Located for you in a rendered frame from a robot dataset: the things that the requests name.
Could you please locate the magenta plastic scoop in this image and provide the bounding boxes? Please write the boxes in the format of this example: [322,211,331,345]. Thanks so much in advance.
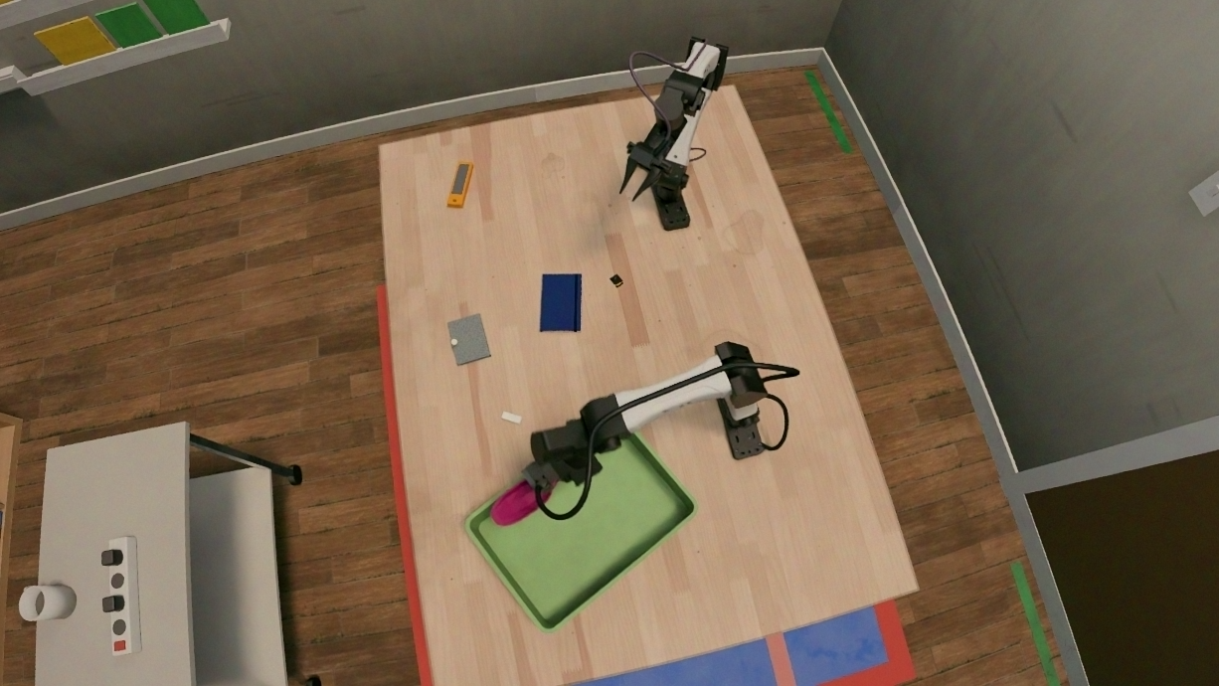
[491,479,555,528]

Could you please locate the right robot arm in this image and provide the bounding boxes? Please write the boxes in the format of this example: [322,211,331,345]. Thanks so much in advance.
[629,37,729,228]

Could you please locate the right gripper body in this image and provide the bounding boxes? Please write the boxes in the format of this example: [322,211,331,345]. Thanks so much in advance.
[627,126,677,177]

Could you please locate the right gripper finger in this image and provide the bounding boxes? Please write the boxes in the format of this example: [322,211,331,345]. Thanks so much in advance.
[620,155,638,193]
[631,168,661,202]

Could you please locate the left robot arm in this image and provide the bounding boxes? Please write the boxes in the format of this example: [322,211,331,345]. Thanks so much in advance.
[531,342,769,467]

